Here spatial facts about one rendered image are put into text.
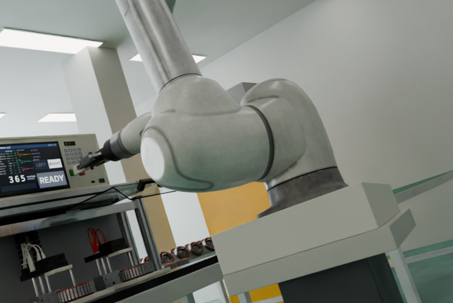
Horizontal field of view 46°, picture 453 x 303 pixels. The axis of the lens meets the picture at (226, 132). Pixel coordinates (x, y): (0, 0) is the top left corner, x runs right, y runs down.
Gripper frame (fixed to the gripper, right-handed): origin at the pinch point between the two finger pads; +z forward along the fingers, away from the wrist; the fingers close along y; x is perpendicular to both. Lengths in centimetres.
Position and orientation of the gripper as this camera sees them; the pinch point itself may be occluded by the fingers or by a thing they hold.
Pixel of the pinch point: (80, 167)
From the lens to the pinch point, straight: 184.3
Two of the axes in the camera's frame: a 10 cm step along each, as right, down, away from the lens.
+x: -3.1, -9.3, 1.8
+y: 5.8, -0.3, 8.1
